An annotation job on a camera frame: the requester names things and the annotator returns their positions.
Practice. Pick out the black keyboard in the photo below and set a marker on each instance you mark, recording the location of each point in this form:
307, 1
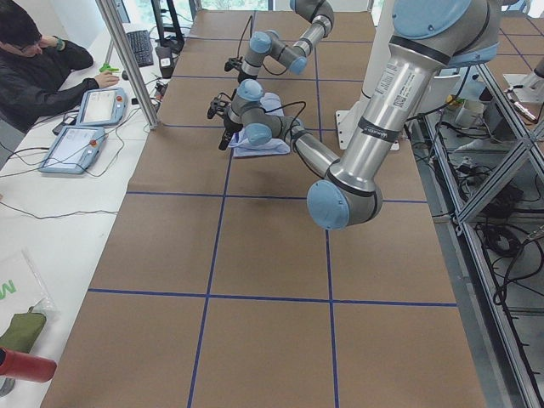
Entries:
139, 42

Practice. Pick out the packaged white Mini shirt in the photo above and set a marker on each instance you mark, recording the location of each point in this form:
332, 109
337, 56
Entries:
23, 289

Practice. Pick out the aluminium frame post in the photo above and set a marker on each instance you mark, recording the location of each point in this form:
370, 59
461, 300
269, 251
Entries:
115, 27

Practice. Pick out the green folded cloth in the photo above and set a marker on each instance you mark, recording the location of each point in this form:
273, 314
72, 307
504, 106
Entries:
23, 331

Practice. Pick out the green scissors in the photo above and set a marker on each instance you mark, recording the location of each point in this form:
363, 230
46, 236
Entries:
108, 67

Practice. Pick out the lower blue teach pendant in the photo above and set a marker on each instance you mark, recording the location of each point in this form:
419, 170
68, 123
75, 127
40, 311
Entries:
74, 150

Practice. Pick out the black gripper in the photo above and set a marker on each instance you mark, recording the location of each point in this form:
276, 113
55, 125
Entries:
229, 123

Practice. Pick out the blue teach pendant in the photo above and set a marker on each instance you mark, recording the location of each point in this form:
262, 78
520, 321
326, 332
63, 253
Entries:
102, 107
74, 150

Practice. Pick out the light blue striped shirt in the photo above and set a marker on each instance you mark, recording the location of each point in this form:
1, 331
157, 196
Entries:
259, 140

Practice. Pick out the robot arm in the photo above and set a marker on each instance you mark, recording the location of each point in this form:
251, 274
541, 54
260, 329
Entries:
427, 37
293, 57

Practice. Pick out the upper blue teach pendant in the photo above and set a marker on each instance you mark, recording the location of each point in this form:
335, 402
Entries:
102, 107

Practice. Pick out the red bottle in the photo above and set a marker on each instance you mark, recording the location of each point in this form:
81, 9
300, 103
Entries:
27, 367

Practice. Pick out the seated person in black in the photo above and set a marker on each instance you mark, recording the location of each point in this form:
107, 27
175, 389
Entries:
35, 66

